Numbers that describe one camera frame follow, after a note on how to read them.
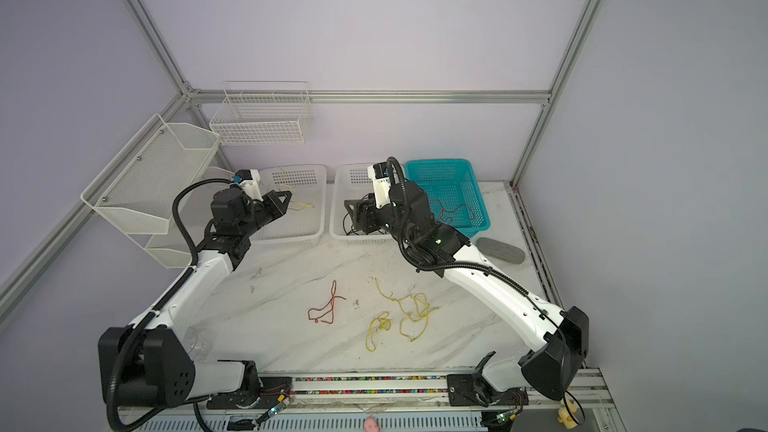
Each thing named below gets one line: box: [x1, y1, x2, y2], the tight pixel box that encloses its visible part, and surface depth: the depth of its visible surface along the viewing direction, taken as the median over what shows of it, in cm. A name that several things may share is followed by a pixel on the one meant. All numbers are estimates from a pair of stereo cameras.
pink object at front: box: [364, 417, 381, 432], surface depth 69 cm
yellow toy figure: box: [557, 395, 578, 429], surface depth 71 cm
